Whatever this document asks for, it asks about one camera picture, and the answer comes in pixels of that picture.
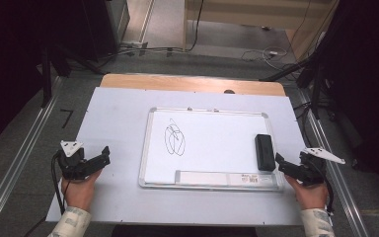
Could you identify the black whiteboard eraser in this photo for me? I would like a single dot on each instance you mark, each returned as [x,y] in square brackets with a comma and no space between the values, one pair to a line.
[265,152]

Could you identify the person's left hand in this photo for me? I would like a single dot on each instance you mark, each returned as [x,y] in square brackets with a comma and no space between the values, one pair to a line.
[80,194]

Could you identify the white label strip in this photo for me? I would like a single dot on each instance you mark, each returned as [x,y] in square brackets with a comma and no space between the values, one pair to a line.
[210,178]

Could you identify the black metal stand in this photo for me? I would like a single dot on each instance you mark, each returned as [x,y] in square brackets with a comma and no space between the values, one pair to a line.
[46,82]
[316,92]

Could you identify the large white table sheet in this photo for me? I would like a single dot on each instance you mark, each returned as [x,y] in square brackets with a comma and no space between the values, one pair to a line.
[118,131]

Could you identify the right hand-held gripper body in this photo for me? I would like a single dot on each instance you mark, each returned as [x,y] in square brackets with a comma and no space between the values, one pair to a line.
[311,171]

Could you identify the wooden table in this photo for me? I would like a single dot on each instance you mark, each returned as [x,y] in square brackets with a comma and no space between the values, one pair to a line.
[177,84]

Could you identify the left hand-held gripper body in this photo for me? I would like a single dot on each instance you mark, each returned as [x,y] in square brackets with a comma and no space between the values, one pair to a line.
[74,164]

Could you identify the silver-framed whiteboard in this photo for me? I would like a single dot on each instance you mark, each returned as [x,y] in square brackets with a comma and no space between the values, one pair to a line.
[217,144]

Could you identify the person's dark lap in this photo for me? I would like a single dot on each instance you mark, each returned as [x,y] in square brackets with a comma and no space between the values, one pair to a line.
[184,232]

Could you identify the metal floor rail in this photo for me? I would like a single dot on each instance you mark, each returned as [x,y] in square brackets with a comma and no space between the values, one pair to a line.
[19,158]
[342,191]

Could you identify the person's right hand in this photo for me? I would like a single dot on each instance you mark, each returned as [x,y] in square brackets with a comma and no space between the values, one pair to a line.
[312,197]

